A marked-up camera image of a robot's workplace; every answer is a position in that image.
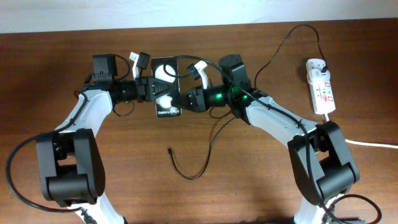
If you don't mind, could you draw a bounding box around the white USB charger plug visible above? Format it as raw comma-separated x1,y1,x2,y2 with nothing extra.
307,68,330,85

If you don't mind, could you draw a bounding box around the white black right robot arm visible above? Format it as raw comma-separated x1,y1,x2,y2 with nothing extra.
172,54,360,223

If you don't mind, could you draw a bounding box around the black Galaxy flip phone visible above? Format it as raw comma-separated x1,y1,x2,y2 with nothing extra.
151,57,182,118

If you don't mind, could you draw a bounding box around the black USB charging cable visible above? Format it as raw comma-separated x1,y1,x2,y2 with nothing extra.
167,24,328,180

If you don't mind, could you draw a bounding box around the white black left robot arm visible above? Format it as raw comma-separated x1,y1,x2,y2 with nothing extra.
36,52,179,223

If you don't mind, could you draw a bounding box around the white power strip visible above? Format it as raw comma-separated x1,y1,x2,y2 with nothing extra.
306,58,336,115

